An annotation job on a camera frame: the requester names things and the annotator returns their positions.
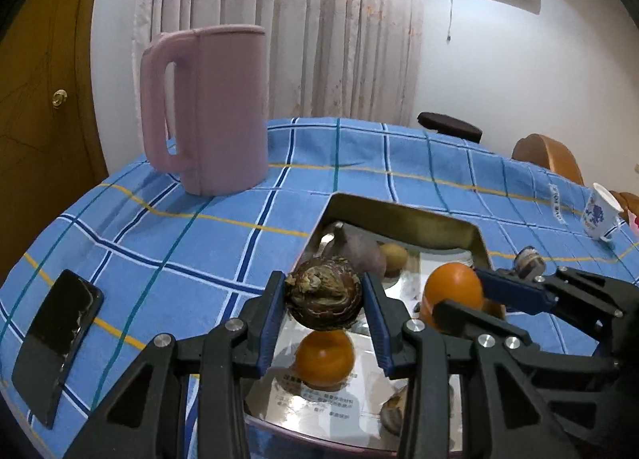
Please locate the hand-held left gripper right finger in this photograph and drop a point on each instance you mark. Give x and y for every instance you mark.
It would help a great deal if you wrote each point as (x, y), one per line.
(379, 324)

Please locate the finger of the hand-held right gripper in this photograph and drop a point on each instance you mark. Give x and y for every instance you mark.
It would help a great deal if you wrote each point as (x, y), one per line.
(464, 317)
(514, 289)

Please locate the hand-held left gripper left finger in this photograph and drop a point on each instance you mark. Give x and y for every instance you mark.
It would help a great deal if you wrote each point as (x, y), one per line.
(273, 319)

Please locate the orange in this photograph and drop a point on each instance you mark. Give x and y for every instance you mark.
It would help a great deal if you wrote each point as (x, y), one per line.
(452, 287)
(324, 359)

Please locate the purple passion fruit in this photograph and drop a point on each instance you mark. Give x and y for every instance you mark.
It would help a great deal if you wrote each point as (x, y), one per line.
(364, 254)

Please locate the rectangular metal tin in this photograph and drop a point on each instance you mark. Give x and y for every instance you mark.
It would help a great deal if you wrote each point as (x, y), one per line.
(399, 219)

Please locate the small jar with dark lid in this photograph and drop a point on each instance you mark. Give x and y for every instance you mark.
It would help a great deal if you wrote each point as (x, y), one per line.
(529, 264)

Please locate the printed paper sheet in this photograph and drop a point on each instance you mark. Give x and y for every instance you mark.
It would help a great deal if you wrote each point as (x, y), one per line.
(319, 401)

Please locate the white mug with blue print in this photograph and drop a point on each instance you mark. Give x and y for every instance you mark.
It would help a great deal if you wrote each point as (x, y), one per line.
(601, 212)

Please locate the blue plaid tablecloth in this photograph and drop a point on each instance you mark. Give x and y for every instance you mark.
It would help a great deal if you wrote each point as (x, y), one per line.
(164, 239)

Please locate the tan leather sofa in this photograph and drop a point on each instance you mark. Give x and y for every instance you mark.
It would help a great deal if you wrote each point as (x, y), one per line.
(549, 157)

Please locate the pink cloth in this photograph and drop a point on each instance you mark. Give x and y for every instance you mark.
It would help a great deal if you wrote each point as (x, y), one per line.
(635, 222)

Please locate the dark round stool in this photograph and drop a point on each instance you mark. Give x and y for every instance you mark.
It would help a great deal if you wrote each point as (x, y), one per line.
(449, 125)

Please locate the pink plastic pitcher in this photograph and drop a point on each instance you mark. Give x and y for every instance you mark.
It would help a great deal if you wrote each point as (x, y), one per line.
(219, 110)

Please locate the black smartphone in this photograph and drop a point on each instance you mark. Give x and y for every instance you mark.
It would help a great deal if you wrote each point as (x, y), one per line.
(55, 339)

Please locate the wooden door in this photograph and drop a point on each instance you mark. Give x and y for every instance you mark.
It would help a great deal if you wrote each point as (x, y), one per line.
(45, 139)

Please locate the pale floral curtain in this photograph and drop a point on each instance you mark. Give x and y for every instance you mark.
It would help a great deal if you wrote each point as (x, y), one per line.
(299, 25)

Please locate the brass door knob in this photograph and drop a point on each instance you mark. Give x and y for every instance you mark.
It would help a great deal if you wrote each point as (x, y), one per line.
(60, 99)

